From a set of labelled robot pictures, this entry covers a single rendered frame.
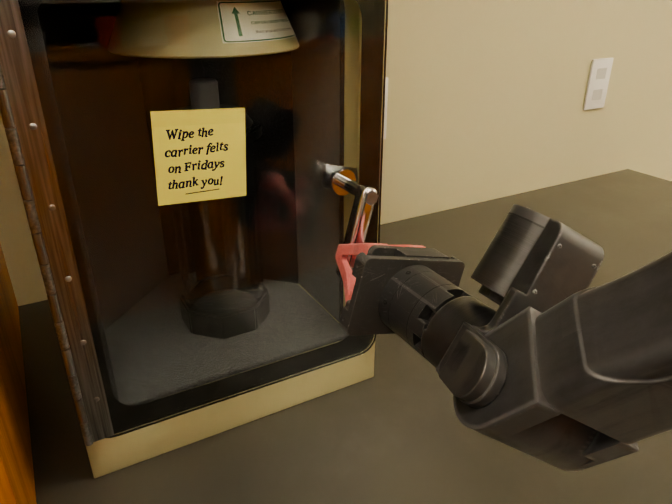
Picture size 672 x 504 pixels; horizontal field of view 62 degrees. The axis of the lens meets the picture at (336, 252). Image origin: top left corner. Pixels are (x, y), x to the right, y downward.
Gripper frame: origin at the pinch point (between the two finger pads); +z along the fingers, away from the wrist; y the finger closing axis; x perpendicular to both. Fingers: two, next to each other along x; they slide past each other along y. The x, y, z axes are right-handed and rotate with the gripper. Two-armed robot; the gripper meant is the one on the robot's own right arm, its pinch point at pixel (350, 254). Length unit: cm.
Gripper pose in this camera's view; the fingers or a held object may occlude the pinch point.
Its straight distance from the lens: 52.1
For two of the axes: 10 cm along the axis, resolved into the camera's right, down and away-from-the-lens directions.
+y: -8.4, -0.4, -5.3
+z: -4.8, -3.7, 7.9
